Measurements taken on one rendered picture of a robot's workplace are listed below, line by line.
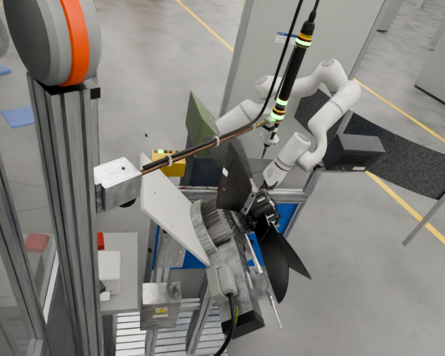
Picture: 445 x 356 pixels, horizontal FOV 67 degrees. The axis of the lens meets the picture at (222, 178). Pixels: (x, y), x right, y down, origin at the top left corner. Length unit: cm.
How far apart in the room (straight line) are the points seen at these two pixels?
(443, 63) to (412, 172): 470
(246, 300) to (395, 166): 220
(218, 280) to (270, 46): 231
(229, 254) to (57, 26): 93
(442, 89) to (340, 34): 453
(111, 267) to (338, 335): 175
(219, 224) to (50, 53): 90
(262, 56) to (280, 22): 29
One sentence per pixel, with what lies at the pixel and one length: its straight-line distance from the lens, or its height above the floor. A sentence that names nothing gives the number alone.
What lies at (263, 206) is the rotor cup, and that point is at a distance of 125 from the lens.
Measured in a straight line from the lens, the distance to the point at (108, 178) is 75.
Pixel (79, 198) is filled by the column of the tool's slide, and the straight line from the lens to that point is 69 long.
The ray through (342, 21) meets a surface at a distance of 326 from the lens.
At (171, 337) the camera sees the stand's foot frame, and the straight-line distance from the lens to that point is 219.
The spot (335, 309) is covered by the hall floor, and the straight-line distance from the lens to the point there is 272.
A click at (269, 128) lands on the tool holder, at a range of 114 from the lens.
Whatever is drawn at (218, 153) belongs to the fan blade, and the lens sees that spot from 134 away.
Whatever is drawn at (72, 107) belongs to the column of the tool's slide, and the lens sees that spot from 57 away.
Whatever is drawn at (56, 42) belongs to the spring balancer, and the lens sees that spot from 49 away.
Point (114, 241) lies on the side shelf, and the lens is 153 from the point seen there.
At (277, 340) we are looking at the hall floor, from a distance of 242.
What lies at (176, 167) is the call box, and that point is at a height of 104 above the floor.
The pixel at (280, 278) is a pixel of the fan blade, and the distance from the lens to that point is 113.
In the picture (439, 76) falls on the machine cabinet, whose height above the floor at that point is 38.
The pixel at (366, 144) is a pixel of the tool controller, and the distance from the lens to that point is 194.
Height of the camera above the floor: 206
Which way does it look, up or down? 39 degrees down
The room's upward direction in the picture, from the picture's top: 15 degrees clockwise
